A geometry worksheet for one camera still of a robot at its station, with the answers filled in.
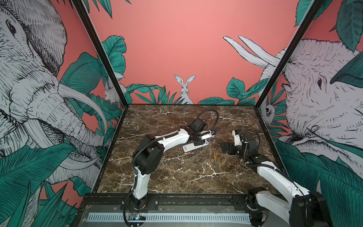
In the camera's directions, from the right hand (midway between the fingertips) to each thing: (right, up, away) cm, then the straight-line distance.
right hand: (225, 141), depth 85 cm
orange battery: (-5, -10, +7) cm, 13 cm away
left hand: (-13, +4, +6) cm, 15 cm away
